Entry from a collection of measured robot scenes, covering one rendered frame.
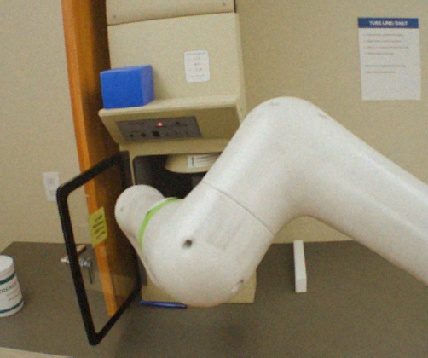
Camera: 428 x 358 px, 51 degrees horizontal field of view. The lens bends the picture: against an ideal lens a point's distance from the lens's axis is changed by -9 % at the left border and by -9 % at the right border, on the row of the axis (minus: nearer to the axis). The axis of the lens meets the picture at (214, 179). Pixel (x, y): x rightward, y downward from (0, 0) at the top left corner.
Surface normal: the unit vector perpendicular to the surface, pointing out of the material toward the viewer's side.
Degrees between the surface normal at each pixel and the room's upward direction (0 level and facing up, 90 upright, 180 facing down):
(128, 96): 90
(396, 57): 90
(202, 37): 90
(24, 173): 90
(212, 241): 59
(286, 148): 70
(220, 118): 135
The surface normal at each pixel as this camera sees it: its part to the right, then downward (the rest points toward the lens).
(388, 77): -0.14, 0.30
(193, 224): -0.29, -0.50
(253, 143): -0.47, -0.37
